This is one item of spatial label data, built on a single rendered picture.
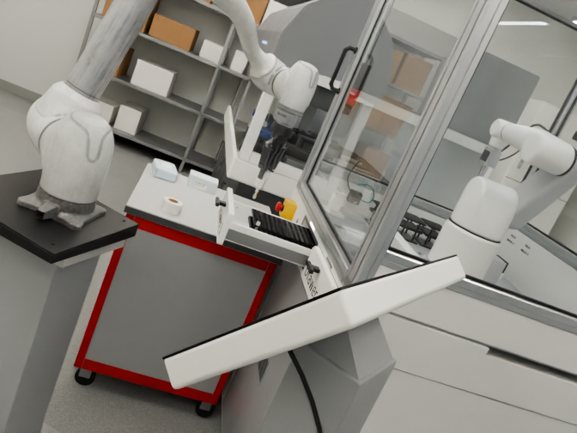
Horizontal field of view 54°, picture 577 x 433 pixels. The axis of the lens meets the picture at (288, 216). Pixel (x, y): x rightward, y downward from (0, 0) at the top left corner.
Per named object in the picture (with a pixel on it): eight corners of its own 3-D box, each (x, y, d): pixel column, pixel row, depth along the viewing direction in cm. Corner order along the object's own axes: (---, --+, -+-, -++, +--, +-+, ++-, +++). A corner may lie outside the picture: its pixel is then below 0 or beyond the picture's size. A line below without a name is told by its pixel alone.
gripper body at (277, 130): (282, 120, 196) (271, 145, 199) (269, 118, 189) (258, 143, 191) (299, 129, 193) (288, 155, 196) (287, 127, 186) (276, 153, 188)
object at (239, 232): (223, 240, 176) (230, 222, 174) (222, 214, 200) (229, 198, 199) (339, 279, 185) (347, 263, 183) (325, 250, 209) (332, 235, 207)
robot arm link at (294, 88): (312, 117, 190) (288, 104, 199) (331, 72, 186) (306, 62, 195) (288, 108, 182) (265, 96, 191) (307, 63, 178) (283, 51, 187)
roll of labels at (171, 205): (162, 212, 199) (166, 202, 198) (158, 204, 205) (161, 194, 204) (181, 216, 202) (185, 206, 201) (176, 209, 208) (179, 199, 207)
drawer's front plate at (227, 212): (216, 244, 174) (228, 212, 172) (216, 214, 202) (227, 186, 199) (221, 246, 175) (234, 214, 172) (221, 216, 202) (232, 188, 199)
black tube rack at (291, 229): (247, 242, 181) (254, 224, 180) (245, 224, 198) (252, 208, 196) (310, 264, 186) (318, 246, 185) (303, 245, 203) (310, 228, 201)
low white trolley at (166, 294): (62, 387, 211) (125, 204, 192) (96, 308, 270) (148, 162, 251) (210, 426, 224) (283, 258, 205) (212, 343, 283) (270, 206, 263)
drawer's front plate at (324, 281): (315, 320, 151) (331, 285, 148) (300, 275, 178) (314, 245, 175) (321, 322, 151) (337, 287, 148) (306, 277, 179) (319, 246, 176)
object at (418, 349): (324, 346, 143) (348, 297, 140) (282, 217, 239) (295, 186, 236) (621, 438, 164) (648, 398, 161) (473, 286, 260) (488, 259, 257)
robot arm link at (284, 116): (273, 100, 188) (266, 118, 189) (295, 112, 184) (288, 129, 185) (287, 105, 196) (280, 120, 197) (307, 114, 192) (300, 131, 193)
